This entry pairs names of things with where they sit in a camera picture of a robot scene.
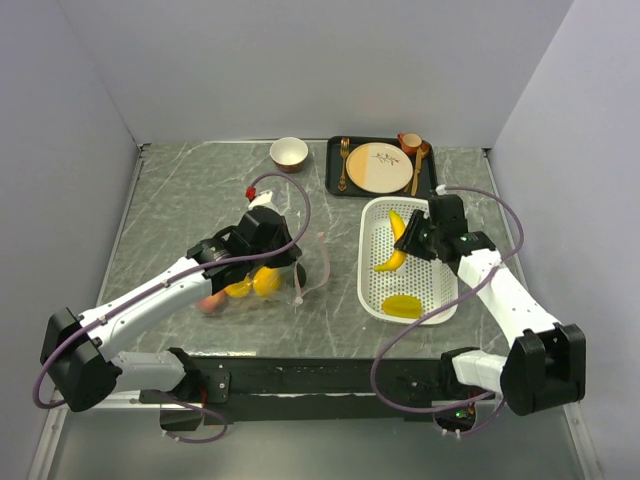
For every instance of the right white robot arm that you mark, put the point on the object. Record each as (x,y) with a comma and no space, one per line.
(510,310)

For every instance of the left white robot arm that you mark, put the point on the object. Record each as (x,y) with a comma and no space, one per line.
(86,355)

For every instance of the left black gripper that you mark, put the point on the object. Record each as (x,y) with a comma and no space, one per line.
(287,255)

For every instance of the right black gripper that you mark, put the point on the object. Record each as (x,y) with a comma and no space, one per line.
(408,242)

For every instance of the gold spoon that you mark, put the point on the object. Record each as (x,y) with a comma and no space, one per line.
(421,152)

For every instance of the white and brown bowl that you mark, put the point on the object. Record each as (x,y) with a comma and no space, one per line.
(289,154)

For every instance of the clear zip top bag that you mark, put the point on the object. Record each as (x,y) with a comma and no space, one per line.
(288,291)

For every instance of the black serving tray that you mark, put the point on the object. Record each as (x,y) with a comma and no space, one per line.
(427,180)

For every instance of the green avocado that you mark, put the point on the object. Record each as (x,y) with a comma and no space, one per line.
(300,276)

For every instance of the gold fork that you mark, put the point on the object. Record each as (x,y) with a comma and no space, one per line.
(344,153)

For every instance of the yellow banana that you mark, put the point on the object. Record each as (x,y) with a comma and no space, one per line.
(398,257)

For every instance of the cream and orange plate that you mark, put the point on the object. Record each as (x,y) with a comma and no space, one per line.
(379,168)

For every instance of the white perforated plastic basket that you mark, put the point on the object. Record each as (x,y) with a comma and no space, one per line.
(431,283)

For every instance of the aluminium mounting rail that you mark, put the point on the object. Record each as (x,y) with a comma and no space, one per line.
(528,384)

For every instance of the round yellow orange fruit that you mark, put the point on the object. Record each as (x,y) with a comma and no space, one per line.
(266,281)

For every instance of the yellow lemon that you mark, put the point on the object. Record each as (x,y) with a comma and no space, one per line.
(240,289)

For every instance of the yellow star fruit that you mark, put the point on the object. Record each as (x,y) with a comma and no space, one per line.
(402,306)

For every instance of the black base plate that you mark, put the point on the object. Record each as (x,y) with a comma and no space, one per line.
(243,389)

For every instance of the small orange cup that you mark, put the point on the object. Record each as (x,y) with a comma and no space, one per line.
(409,142)

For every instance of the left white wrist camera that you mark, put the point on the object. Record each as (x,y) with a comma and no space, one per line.
(264,198)

